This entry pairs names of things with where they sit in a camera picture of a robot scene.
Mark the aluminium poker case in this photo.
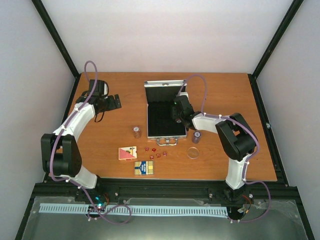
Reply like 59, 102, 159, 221
144, 79, 187, 147

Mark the black front frame rail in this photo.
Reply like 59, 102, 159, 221
32, 177, 300, 201

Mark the orange poker chip tube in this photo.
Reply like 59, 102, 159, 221
132, 126, 142, 139

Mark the light blue cable duct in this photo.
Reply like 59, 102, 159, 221
38, 203, 228, 218

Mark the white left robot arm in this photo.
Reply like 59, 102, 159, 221
40, 79, 122, 202

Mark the red playing card deck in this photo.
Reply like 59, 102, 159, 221
118, 146, 137, 161

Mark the purple poker chip tube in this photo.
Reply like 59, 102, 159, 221
192, 131, 202, 144

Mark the black aluminium frame rail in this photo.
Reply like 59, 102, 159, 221
31, 0, 80, 79

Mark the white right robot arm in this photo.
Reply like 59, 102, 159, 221
173, 95, 260, 203

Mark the clear round tube lid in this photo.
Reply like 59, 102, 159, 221
187, 147, 200, 159

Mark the blue texas holdem card deck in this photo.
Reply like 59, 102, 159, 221
134, 161, 154, 176

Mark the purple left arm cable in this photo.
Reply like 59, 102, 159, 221
49, 60, 133, 225

